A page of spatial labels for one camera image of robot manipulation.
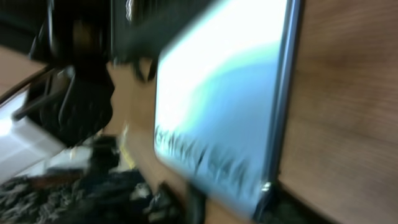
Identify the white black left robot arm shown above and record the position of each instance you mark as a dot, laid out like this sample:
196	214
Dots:
51	120

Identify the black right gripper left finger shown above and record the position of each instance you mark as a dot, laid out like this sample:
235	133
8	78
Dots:
115	197

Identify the Samsung Galaxy smartphone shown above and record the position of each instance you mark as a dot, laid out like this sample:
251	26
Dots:
221	97

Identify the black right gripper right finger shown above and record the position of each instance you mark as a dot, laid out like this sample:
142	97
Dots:
284	208

